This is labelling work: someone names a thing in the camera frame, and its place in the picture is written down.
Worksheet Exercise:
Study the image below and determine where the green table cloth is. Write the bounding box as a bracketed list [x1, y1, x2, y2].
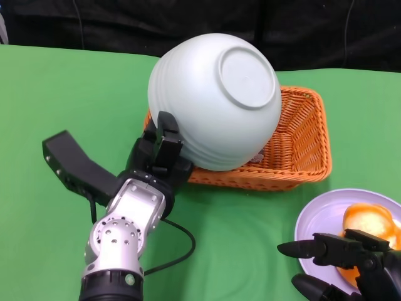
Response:
[0, 43, 401, 301]

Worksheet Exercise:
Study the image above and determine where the grey equipment with blue label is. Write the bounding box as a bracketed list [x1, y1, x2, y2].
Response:
[0, 3, 10, 45]

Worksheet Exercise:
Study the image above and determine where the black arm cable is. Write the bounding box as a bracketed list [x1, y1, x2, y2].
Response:
[89, 193, 197, 277]

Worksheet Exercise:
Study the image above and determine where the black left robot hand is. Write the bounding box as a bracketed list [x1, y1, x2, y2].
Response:
[115, 110, 194, 220]

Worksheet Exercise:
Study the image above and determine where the orange wicker basket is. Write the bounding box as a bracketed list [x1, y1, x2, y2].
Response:
[143, 86, 332, 192]

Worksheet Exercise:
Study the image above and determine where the pale green bowl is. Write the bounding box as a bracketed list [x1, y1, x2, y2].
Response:
[147, 33, 282, 172]

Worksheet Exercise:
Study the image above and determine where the black backdrop curtain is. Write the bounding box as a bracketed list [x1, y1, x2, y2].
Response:
[0, 0, 401, 73]

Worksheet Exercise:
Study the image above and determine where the orange glazed ring bread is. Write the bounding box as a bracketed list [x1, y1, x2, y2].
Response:
[343, 203, 395, 241]
[335, 233, 401, 289]

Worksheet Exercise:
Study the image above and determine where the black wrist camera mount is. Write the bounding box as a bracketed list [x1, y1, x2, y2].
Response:
[42, 130, 126, 208]

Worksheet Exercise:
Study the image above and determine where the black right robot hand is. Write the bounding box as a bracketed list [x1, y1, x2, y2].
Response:
[277, 228, 401, 301]

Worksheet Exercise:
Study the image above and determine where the lilac plate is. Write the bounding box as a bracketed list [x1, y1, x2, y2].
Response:
[295, 187, 401, 295]

